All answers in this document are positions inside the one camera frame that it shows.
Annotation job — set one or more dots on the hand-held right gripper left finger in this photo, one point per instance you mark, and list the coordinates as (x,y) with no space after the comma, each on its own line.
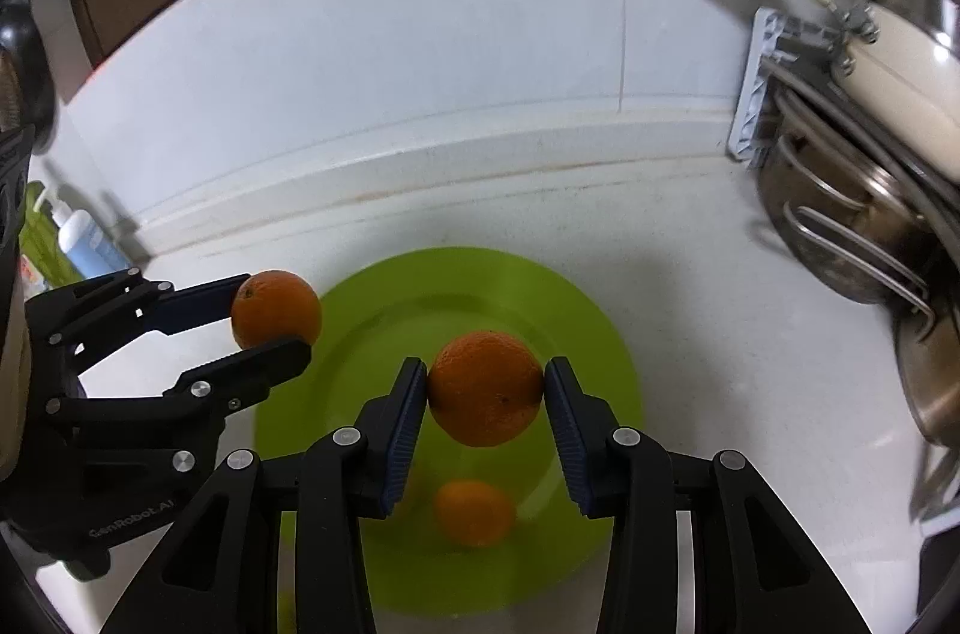
(405,431)

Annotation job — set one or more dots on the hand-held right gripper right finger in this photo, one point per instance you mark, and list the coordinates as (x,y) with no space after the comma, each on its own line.
(566,431)

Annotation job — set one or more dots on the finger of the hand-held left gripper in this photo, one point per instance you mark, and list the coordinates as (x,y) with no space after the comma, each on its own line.
(247,368)
(199,304)

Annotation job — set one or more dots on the orange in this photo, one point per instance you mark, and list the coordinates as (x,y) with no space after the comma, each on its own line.
(276,310)
(486,388)
(474,512)

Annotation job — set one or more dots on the green plate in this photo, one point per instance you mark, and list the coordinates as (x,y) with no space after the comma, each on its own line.
(480,289)

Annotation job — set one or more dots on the white pump bottle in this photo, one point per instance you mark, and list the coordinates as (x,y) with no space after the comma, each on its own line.
(86,244)

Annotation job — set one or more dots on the green packet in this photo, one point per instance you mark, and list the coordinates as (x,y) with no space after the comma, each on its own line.
(39,240)

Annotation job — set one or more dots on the black hanging pan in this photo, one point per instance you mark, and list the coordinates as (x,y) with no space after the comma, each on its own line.
(22,72)

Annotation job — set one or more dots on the steel pot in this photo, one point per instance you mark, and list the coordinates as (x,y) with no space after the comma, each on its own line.
(840,229)
(934,394)

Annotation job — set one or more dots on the white dish rack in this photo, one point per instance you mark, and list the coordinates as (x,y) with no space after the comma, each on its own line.
(754,79)

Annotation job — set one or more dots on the cream frying pan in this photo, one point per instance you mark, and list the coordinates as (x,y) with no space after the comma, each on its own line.
(900,79)

